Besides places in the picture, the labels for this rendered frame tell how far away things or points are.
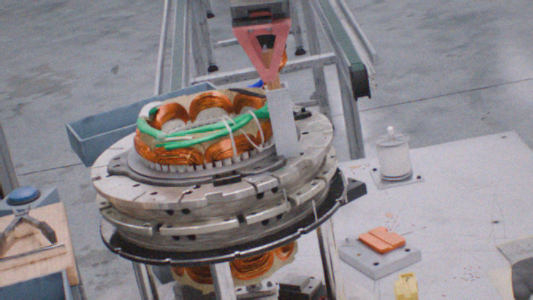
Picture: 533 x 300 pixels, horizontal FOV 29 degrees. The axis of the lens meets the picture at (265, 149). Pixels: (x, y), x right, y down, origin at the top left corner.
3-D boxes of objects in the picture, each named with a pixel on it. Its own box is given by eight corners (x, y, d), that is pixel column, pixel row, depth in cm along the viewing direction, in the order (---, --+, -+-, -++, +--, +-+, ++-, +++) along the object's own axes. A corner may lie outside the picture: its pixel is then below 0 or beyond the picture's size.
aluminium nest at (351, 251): (421, 259, 160) (419, 246, 159) (374, 281, 157) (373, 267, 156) (378, 235, 170) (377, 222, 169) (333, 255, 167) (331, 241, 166)
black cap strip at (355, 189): (367, 194, 186) (366, 182, 186) (304, 225, 179) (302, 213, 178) (350, 187, 190) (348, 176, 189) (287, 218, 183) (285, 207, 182)
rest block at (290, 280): (310, 301, 148) (308, 287, 147) (278, 296, 150) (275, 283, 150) (323, 286, 151) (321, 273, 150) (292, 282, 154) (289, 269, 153)
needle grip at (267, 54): (285, 97, 123) (277, 49, 121) (273, 101, 123) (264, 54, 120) (278, 94, 125) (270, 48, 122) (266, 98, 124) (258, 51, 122)
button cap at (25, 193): (42, 190, 146) (40, 183, 146) (28, 202, 142) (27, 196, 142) (18, 191, 147) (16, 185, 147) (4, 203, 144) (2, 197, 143)
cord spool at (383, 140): (416, 177, 188) (412, 141, 185) (382, 183, 188) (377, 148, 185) (409, 164, 194) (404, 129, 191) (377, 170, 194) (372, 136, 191)
